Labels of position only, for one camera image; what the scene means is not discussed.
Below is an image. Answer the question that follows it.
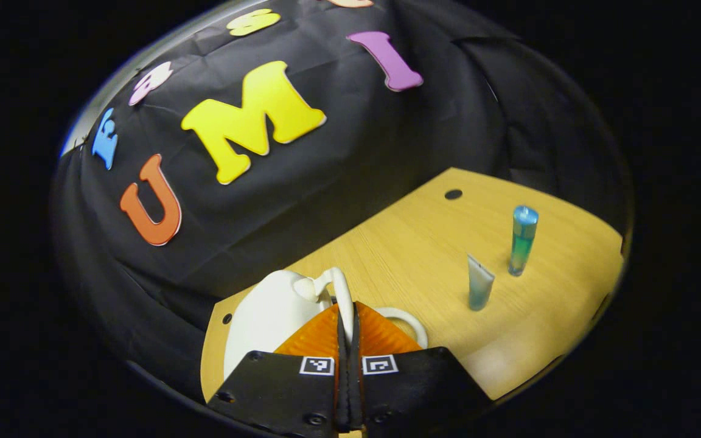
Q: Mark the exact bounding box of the black backdrop cloth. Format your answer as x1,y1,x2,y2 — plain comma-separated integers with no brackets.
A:
52,0,631,402

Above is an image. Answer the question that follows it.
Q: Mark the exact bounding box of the white suitcase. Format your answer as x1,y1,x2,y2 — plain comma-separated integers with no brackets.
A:
223,266,429,381

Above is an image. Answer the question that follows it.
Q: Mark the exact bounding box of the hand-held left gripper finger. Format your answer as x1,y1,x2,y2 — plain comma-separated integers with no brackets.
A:
349,301,492,436
206,302,352,438

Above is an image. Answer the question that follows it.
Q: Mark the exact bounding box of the blue green capped bottle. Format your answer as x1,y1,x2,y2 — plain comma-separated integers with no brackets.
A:
507,204,540,277

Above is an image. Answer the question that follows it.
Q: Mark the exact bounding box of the pale blue skin care tube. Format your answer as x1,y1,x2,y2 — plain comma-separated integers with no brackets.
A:
467,253,497,312

